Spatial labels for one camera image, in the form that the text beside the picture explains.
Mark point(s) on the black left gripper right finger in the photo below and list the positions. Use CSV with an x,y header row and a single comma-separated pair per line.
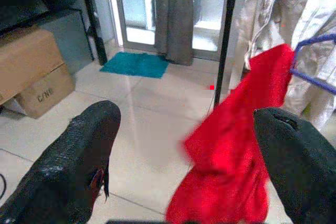
x,y
302,171

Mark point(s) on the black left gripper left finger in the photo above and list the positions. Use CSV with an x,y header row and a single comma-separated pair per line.
x,y
65,169

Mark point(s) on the red shirt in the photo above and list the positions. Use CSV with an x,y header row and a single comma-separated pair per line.
x,y
225,142

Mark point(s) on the purple plastic clothes hanger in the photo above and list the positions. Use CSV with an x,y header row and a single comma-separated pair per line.
x,y
309,78

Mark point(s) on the cardboard box C/NO print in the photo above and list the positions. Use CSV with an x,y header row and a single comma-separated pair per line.
x,y
47,95

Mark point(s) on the large plain cardboard box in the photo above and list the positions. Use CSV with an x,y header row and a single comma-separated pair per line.
x,y
26,58

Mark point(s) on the teal floor mat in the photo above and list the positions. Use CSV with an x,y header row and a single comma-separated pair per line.
x,y
134,65

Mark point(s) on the grey white hanging jacket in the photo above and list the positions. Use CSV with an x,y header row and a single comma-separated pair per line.
x,y
270,24

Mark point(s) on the black clothes rack pole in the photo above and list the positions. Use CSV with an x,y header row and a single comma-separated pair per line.
x,y
225,37

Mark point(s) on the white hanging shirt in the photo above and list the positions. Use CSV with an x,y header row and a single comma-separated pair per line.
x,y
320,11

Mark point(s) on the black desk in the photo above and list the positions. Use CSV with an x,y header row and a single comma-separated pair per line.
x,y
23,6

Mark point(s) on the glass sliding door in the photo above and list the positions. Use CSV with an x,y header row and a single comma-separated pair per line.
x,y
136,3

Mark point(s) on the grey curtain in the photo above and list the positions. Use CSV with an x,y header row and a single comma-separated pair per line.
x,y
173,16

